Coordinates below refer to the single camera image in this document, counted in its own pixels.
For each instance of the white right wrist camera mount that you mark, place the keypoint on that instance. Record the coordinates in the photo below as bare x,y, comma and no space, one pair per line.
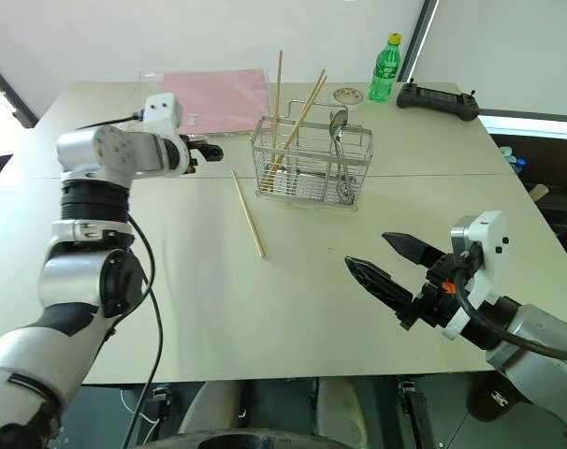
491,243

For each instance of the black table leg bracket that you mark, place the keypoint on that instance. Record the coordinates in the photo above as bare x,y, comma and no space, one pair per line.
412,407
161,402

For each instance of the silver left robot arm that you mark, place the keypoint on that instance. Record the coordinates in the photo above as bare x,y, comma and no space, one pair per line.
101,149

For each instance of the metal spoon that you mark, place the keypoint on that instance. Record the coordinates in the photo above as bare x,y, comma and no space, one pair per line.
338,122

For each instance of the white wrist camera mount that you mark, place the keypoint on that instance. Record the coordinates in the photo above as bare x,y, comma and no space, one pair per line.
164,110
491,243

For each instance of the white rounded shape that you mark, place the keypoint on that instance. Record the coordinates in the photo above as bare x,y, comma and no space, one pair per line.
213,407
340,411

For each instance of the wooden chopstick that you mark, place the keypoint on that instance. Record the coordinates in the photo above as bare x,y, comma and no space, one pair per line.
278,93
317,93
248,214
311,93

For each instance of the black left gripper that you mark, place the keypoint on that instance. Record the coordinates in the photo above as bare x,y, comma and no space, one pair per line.
195,150

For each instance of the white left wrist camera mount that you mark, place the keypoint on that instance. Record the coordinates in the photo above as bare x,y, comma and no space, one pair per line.
164,110

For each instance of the black remote controller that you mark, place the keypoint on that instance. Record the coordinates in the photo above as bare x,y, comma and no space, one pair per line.
435,99

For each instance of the green plastic bottle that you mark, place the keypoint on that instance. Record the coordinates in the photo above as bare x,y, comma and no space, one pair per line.
384,70

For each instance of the pink plastic folder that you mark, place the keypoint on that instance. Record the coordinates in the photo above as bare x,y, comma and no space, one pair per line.
218,98

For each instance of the small round patterned dish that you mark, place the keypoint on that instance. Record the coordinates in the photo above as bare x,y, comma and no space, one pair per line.
348,96

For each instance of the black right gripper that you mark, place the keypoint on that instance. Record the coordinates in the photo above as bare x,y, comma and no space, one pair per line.
440,292

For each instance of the blue and white bottles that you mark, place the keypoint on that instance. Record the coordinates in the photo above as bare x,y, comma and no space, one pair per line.
515,159

